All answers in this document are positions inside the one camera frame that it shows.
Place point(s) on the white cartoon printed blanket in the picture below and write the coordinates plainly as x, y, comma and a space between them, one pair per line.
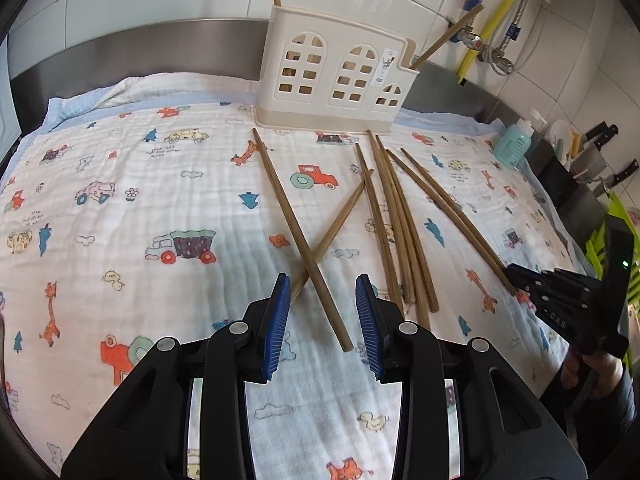
150, 185

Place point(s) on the teal pump bottle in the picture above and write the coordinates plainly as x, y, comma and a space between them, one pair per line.
510, 145

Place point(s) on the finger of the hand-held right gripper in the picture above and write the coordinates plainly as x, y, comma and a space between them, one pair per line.
545, 285

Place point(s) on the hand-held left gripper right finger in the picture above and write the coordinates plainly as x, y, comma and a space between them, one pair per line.
369, 325

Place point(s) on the cream plastic utensil holder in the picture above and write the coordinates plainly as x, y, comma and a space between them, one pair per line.
325, 35

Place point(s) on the lime green plastic rack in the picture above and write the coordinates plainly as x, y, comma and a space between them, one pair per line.
617, 207

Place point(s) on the person's right hand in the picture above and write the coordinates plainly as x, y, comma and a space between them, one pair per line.
597, 372

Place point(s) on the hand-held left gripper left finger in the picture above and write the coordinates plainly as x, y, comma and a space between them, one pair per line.
277, 325

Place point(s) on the light blue towel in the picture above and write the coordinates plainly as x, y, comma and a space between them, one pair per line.
75, 105

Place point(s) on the person's right forearm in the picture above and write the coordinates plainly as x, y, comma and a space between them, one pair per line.
612, 430

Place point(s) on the metal valve with red knob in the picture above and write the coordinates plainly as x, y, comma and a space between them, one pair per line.
471, 39

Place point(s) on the white spatula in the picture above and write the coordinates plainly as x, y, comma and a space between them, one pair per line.
560, 135

